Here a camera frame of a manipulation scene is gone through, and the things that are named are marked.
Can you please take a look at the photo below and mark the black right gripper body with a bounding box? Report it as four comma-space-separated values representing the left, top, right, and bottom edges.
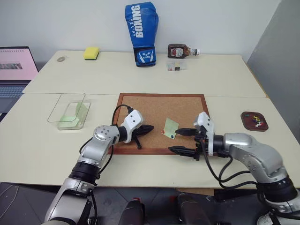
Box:
193, 127, 210, 162

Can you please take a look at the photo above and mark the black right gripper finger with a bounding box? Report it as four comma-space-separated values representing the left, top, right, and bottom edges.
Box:
174, 127, 198, 137
168, 145, 198, 158

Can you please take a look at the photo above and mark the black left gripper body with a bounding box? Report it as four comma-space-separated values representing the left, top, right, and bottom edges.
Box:
130, 126, 142, 141

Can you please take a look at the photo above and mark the green paper note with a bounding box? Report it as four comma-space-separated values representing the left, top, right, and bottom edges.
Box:
74, 102, 91, 120
58, 114, 80, 129
161, 117, 180, 140

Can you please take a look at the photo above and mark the brown oval tray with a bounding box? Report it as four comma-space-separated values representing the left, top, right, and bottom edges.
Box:
240, 111, 269, 132

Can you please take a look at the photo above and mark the small clear compartment box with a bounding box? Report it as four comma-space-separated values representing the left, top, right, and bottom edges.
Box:
166, 61, 189, 72

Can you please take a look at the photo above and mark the clear plastic box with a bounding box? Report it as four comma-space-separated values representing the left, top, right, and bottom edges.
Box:
47, 92, 92, 131

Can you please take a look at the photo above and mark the wood-framed cork board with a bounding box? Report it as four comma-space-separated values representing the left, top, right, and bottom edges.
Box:
108, 93, 211, 155

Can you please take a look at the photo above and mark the dark rounded shape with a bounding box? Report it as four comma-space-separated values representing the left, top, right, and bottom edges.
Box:
120, 198, 146, 225
176, 192, 212, 225

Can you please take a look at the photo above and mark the brown sauce bottle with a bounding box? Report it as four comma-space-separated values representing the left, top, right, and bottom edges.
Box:
167, 44, 201, 59

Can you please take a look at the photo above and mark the yellow sponge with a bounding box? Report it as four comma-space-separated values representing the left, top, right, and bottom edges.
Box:
83, 46, 100, 61

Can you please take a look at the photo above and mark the blue boxing glove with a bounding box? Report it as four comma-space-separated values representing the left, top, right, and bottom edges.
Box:
124, 1, 160, 68

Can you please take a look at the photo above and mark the grey partition panel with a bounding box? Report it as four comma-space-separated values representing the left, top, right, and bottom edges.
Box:
246, 0, 300, 188

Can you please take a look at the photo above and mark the open laptop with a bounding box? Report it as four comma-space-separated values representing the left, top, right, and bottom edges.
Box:
0, 46, 39, 113

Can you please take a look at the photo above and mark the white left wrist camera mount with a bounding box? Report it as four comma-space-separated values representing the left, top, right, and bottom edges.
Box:
121, 109, 144, 144

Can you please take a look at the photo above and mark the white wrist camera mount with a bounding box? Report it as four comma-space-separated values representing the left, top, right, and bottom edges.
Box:
192, 112, 215, 156
121, 109, 144, 144

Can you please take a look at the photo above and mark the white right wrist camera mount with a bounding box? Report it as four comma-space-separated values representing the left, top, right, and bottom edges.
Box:
192, 112, 215, 156

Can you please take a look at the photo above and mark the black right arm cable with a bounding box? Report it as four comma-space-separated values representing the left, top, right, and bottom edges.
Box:
202, 138, 261, 190

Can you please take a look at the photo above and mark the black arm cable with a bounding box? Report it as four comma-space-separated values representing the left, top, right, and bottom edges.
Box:
79, 105, 134, 180
202, 138, 261, 190

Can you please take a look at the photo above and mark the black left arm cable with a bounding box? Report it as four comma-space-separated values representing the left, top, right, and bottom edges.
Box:
79, 105, 134, 180

